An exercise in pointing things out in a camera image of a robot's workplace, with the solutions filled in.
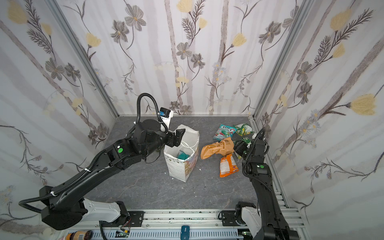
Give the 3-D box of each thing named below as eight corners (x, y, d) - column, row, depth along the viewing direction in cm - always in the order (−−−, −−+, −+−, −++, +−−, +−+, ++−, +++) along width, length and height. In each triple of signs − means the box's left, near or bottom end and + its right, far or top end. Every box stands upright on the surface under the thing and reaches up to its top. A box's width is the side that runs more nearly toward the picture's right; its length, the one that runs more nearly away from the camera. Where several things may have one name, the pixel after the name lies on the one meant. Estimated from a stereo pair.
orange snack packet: (220, 178, 89) (222, 174, 86) (213, 162, 96) (214, 158, 92) (238, 172, 92) (240, 168, 88) (230, 157, 98) (231, 153, 94)
